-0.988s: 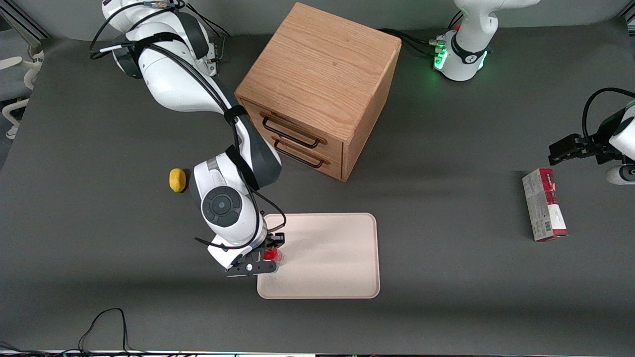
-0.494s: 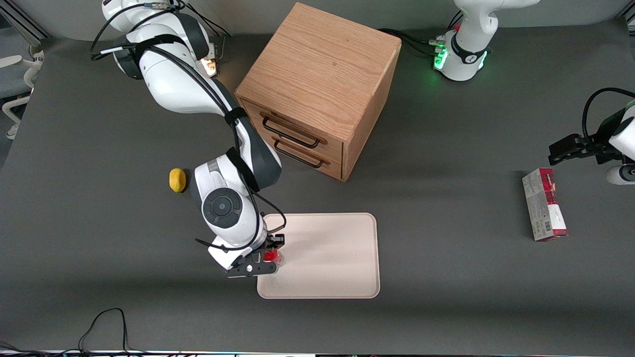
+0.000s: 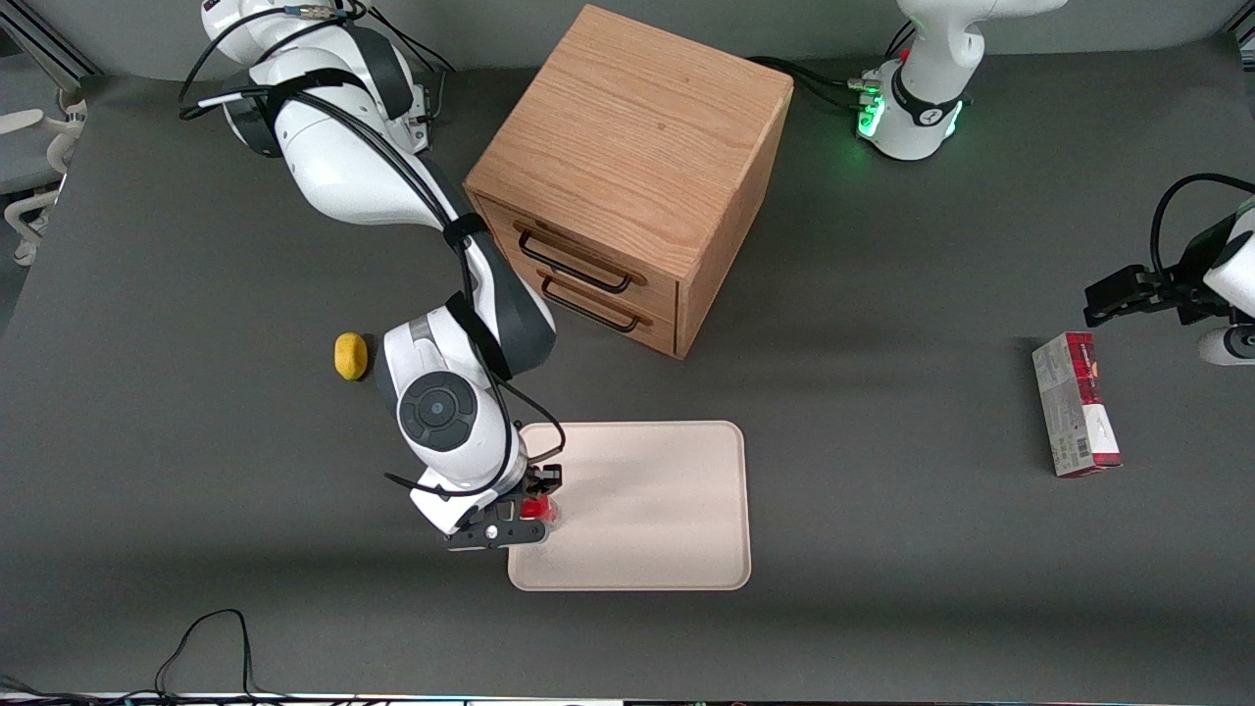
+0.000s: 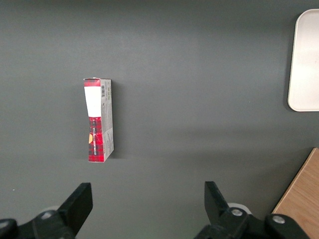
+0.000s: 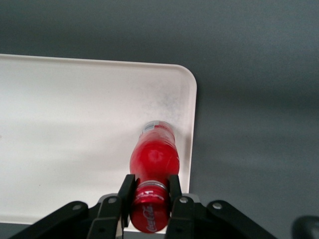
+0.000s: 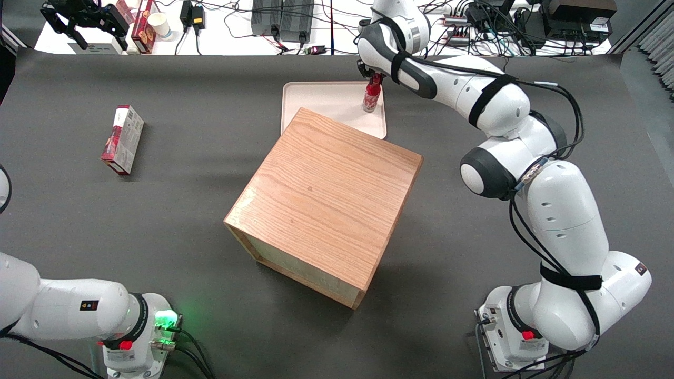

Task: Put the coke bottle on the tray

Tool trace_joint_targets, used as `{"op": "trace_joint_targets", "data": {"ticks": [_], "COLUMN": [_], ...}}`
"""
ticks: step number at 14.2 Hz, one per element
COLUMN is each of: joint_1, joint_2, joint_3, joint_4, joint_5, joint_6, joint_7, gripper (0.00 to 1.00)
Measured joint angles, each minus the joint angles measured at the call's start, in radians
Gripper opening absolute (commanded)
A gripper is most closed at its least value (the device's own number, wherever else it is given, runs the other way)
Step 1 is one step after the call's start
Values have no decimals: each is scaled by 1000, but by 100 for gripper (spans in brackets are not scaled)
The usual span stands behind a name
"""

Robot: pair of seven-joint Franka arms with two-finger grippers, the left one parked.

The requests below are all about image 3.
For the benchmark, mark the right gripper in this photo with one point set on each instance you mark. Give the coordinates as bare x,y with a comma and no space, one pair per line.
542,479

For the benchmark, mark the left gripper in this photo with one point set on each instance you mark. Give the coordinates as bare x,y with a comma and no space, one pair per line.
1169,288

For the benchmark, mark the red coke bottle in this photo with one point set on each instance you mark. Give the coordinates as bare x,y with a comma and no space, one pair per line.
534,509

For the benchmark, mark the beige rectangular tray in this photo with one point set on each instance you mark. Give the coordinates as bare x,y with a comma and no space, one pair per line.
647,505

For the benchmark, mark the red plaid carton box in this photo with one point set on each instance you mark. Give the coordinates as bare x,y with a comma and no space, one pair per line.
1074,402

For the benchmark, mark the wooden drawer front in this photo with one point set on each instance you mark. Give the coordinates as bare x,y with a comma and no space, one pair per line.
647,328
588,245

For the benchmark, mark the yellow lemon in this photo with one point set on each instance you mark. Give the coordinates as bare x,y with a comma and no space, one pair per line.
351,356

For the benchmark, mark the wooden drawer cabinet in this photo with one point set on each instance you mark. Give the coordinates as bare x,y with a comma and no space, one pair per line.
637,127

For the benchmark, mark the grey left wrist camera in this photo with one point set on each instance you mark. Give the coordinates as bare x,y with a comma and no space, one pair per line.
1226,346

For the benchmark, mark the aluminium frame rail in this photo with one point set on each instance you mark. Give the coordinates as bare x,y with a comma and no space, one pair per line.
1245,35
59,54

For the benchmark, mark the white chair frame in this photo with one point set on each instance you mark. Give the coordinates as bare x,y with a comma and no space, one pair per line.
64,132

